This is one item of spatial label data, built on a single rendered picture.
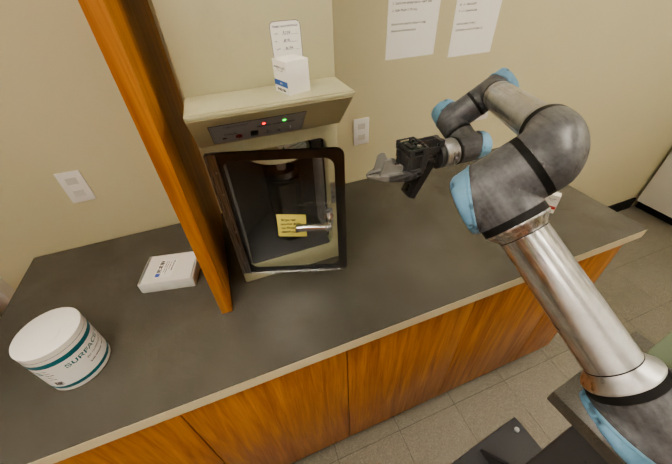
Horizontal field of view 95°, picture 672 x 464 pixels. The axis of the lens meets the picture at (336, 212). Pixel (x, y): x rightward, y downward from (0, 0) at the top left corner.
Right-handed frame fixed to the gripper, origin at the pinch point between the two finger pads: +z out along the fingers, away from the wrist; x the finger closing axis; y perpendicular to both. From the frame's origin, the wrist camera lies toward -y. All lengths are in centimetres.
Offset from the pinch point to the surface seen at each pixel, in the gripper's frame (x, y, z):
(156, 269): -22, -30, 63
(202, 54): -9.5, 30.2, 31.9
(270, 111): 1.6, 21.5, 22.7
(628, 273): 2, -127, -199
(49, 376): 7, -26, 81
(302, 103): 2.1, 22.2, 16.5
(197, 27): -9.5, 34.6, 31.5
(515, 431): 43, -126, -57
